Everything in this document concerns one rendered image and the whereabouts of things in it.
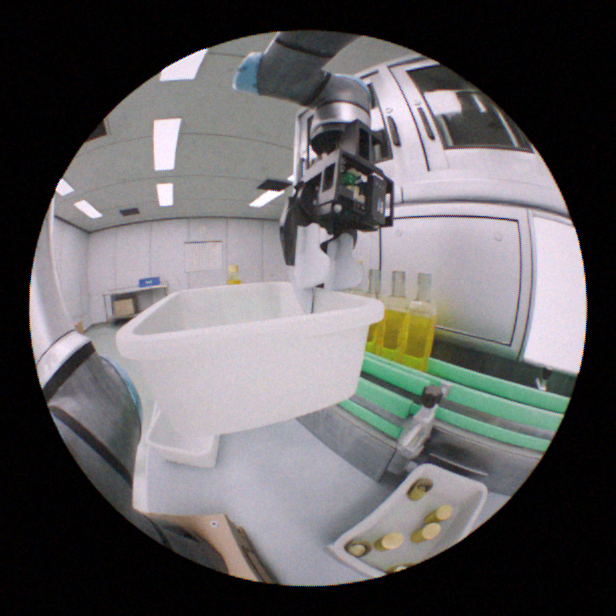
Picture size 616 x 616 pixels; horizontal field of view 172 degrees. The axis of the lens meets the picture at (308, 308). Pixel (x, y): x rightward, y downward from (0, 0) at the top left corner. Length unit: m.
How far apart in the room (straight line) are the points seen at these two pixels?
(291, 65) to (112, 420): 0.39
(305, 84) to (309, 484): 0.63
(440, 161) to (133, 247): 6.25
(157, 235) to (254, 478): 6.02
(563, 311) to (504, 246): 0.22
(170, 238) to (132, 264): 1.36
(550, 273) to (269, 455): 0.74
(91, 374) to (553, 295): 0.72
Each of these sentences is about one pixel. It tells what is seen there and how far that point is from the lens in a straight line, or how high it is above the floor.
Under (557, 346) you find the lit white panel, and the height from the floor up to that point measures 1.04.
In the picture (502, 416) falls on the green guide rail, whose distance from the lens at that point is 0.40.
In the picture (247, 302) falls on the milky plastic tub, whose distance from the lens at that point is 0.30.
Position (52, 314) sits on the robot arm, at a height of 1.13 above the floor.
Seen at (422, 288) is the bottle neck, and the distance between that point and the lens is 0.39.
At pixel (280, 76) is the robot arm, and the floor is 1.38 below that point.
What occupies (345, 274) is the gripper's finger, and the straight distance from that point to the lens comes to 0.20.
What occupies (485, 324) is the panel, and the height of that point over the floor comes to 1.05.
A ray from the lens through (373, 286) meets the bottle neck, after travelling 0.44.
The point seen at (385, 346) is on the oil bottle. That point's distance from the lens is 0.43.
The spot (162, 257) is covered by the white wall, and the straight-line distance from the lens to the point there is 6.06.
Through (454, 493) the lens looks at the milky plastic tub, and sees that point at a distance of 0.43.
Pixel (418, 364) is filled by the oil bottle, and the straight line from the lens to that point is 0.41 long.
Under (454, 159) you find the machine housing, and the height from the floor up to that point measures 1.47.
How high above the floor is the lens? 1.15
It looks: 12 degrees down
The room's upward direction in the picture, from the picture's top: straight up
